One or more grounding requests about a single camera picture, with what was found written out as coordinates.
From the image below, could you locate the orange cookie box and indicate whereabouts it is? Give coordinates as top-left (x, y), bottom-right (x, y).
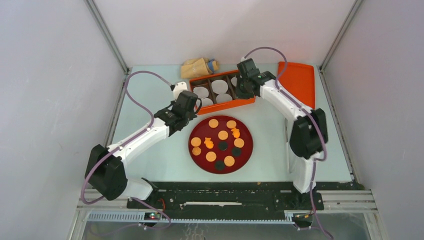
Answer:
top-left (189, 70), bottom-right (256, 115)

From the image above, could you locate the dark red round plate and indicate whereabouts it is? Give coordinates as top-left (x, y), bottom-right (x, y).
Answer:
top-left (188, 115), bottom-right (254, 175)

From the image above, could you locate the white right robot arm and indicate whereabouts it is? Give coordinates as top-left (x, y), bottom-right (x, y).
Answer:
top-left (236, 57), bottom-right (328, 209)

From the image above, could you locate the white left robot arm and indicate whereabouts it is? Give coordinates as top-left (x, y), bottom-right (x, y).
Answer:
top-left (84, 90), bottom-right (200, 208)

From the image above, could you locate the white paper cupcake liner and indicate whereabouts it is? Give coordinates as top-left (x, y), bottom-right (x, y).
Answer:
top-left (193, 86), bottom-right (209, 99)
top-left (215, 93), bottom-right (233, 104)
top-left (230, 76), bottom-right (238, 87)
top-left (211, 79), bottom-right (229, 94)
top-left (200, 97), bottom-right (214, 107)

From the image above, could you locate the round tan cookie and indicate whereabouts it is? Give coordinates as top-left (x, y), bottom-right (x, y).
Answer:
top-left (226, 120), bottom-right (237, 130)
top-left (233, 138), bottom-right (245, 148)
top-left (205, 151), bottom-right (217, 162)
top-left (190, 137), bottom-right (202, 148)
top-left (208, 118), bottom-right (219, 129)
top-left (223, 155), bottom-right (235, 167)
top-left (218, 130), bottom-right (229, 141)

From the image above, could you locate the orange fish shaped cookie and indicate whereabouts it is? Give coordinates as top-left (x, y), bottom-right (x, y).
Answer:
top-left (231, 127), bottom-right (241, 139)
top-left (203, 137), bottom-right (214, 149)

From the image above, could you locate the beige cloth bag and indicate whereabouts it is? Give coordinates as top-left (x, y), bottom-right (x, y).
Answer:
top-left (180, 57), bottom-right (220, 79)

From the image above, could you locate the orange box lid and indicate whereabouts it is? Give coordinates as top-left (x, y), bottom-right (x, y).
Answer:
top-left (279, 62), bottom-right (316, 109)

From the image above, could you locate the dark chocolate round cookie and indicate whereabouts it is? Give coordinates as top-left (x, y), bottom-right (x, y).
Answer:
top-left (231, 147), bottom-right (242, 157)
top-left (214, 160), bottom-right (226, 171)
top-left (218, 141), bottom-right (228, 151)

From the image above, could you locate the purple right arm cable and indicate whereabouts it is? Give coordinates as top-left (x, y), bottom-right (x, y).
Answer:
top-left (241, 46), bottom-right (334, 240)

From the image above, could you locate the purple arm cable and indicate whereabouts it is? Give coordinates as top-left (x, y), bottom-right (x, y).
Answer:
top-left (80, 70), bottom-right (175, 206)
top-left (241, 46), bottom-right (334, 240)

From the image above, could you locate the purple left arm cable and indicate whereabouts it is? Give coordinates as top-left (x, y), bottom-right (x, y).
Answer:
top-left (80, 70), bottom-right (175, 206)

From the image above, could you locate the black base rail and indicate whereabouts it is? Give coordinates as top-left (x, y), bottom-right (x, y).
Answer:
top-left (145, 181), bottom-right (324, 221)

